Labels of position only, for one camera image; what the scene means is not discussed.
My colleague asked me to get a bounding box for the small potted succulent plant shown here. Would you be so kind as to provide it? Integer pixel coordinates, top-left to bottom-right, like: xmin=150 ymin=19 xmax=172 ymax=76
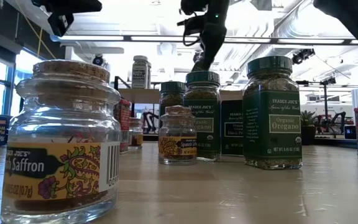
xmin=300 ymin=110 xmax=318 ymax=146

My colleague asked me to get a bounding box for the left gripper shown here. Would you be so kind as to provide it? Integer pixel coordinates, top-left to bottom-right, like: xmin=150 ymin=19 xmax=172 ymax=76
xmin=31 ymin=0 xmax=103 ymax=37

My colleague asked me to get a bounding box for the wooden shelf black frame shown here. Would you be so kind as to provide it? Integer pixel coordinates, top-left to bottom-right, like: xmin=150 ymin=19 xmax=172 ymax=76
xmin=112 ymin=75 xmax=245 ymax=142

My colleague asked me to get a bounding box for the long ceiling light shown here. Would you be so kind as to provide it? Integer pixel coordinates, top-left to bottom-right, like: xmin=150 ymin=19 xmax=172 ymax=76
xmin=50 ymin=34 xmax=358 ymax=44

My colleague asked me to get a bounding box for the cork-lid saffron glass jar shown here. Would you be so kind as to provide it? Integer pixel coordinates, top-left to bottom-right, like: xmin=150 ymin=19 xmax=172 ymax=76
xmin=158 ymin=105 xmax=198 ymax=166
xmin=128 ymin=117 xmax=144 ymax=152
xmin=0 ymin=59 xmax=122 ymax=224

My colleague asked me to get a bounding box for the black tripod stand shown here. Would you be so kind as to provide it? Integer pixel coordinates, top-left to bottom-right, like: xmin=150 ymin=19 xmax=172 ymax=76
xmin=295 ymin=76 xmax=338 ymax=121

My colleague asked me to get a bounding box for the green-lid oregano jar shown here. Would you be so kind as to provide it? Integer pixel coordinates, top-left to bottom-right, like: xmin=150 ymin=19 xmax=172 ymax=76
xmin=183 ymin=70 xmax=222 ymax=162
xmin=158 ymin=81 xmax=186 ymax=131
xmin=242 ymin=55 xmax=303 ymax=170

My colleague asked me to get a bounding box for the black pepper tin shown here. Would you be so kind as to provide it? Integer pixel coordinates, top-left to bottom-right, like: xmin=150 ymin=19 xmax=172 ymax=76
xmin=220 ymin=99 xmax=245 ymax=156

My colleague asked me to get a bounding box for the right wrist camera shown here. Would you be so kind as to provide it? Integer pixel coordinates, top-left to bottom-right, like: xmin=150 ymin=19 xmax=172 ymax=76
xmin=177 ymin=14 xmax=205 ymax=47

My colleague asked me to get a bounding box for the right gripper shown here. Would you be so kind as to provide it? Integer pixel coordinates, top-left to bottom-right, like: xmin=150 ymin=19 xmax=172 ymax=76
xmin=191 ymin=14 xmax=231 ymax=72

